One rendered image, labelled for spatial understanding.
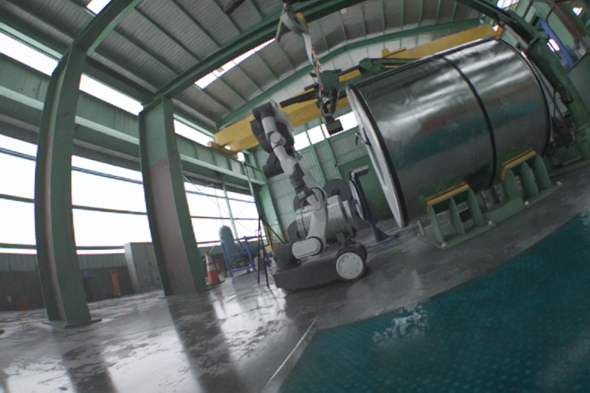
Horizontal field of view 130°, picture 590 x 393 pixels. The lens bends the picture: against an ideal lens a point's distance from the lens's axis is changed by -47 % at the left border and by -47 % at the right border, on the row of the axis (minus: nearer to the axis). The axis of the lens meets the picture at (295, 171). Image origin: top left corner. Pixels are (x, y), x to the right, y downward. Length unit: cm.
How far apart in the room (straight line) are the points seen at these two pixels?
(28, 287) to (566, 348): 1002
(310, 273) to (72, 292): 241
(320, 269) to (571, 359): 150
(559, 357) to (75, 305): 319
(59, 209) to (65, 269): 65
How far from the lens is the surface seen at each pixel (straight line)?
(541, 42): 258
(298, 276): 175
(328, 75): 194
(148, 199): 507
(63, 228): 316
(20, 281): 981
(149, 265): 1176
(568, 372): 45
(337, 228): 688
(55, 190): 326
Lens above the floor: 31
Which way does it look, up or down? 16 degrees up
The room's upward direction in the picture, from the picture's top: 18 degrees counter-clockwise
